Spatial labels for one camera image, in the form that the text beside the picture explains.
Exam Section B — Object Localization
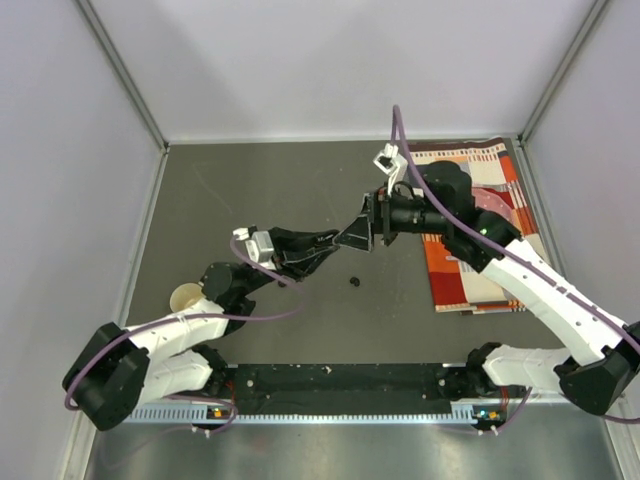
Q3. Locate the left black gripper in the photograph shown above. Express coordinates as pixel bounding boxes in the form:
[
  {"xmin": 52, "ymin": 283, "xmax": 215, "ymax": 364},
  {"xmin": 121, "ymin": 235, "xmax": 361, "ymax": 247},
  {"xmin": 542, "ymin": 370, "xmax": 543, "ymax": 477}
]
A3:
[{"xmin": 238, "ymin": 227, "xmax": 337, "ymax": 297}]

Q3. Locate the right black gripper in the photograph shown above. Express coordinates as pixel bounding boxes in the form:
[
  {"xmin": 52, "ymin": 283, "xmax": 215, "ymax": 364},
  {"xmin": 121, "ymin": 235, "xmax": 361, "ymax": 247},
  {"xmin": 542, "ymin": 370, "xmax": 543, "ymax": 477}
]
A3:
[{"xmin": 334, "ymin": 181, "xmax": 449, "ymax": 253}]

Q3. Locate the glossy black charging case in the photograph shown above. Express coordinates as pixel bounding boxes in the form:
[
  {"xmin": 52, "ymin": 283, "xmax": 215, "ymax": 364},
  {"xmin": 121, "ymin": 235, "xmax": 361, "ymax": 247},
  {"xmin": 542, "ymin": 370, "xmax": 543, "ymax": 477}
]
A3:
[{"xmin": 316, "ymin": 232, "xmax": 338, "ymax": 248}]

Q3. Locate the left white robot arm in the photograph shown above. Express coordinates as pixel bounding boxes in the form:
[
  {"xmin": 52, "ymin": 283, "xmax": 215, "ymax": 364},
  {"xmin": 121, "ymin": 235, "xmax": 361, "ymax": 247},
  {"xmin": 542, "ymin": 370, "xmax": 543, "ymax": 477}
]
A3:
[{"xmin": 62, "ymin": 227, "xmax": 339, "ymax": 431}]

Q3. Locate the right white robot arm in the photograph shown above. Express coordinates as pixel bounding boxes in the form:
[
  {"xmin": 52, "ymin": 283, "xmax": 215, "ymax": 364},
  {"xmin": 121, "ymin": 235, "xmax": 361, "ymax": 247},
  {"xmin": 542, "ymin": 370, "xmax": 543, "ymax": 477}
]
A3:
[{"xmin": 334, "ymin": 155, "xmax": 639, "ymax": 416}]

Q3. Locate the orange patterned cloth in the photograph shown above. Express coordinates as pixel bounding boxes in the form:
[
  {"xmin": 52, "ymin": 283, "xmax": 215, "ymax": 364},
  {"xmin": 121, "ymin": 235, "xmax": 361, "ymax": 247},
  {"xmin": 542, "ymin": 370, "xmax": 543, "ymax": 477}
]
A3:
[{"xmin": 410, "ymin": 137, "xmax": 548, "ymax": 314}]

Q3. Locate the pink dotted plate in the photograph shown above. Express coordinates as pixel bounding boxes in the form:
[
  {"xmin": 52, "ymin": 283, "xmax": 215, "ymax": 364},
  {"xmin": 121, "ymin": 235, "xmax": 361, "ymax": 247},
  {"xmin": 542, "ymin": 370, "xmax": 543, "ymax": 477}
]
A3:
[{"xmin": 472, "ymin": 187, "xmax": 517, "ymax": 226}]

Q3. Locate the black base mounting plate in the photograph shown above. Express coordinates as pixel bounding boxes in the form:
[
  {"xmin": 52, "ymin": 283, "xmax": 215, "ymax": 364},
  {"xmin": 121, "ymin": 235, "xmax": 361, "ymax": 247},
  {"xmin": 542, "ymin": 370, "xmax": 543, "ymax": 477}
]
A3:
[{"xmin": 219, "ymin": 362, "xmax": 529, "ymax": 416}]

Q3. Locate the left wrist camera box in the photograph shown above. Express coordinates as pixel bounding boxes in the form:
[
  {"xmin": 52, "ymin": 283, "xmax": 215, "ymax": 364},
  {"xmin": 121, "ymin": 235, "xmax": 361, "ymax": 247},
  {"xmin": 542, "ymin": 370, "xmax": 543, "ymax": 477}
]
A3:
[{"xmin": 232, "ymin": 226, "xmax": 275, "ymax": 265}]

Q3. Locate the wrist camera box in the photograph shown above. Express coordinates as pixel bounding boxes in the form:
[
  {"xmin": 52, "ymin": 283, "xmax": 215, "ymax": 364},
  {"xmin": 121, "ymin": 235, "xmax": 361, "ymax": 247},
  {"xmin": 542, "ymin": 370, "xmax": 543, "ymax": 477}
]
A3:
[
  {"xmin": 232, "ymin": 226, "xmax": 275, "ymax": 265},
  {"xmin": 373, "ymin": 143, "xmax": 408, "ymax": 192}
]

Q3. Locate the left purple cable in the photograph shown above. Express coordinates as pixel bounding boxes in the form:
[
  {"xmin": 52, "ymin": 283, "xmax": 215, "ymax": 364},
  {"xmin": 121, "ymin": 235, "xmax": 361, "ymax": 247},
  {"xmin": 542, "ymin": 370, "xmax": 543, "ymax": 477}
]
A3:
[{"xmin": 64, "ymin": 237, "xmax": 306, "ymax": 441}]

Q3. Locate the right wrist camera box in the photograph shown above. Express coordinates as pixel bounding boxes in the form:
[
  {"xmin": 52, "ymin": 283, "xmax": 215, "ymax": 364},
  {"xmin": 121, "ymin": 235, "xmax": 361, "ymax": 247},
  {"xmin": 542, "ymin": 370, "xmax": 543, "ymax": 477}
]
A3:
[{"xmin": 373, "ymin": 143, "xmax": 408, "ymax": 192}]

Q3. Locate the cream mug black handle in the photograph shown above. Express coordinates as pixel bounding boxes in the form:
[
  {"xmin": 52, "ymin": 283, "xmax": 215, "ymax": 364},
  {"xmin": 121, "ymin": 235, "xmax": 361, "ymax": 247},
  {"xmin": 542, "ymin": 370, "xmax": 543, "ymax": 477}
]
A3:
[{"xmin": 169, "ymin": 283, "xmax": 203, "ymax": 313}]

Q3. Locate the aluminium frame rail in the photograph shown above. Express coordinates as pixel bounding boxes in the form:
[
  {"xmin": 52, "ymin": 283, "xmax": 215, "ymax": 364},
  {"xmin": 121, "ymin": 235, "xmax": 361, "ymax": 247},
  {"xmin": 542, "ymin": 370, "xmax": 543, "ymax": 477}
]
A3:
[{"xmin": 64, "ymin": 362, "xmax": 629, "ymax": 480}]

